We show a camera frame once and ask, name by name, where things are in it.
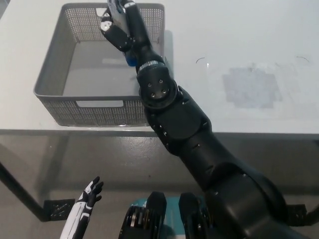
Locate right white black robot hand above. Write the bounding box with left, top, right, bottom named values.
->
left=99, top=0, right=164, bottom=68

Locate grey perforated plastic basket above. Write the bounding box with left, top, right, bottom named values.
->
left=33, top=2, right=166, bottom=127

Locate black teal robot torso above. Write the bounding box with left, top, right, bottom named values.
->
left=119, top=191, right=212, bottom=239

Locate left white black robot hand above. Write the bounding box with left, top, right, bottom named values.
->
left=59, top=176, right=104, bottom=239

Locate black metal table leg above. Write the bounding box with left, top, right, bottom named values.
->
left=0, top=159, right=76, bottom=223

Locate white blue shampoo tube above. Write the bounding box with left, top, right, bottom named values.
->
left=107, top=0, right=137, bottom=67

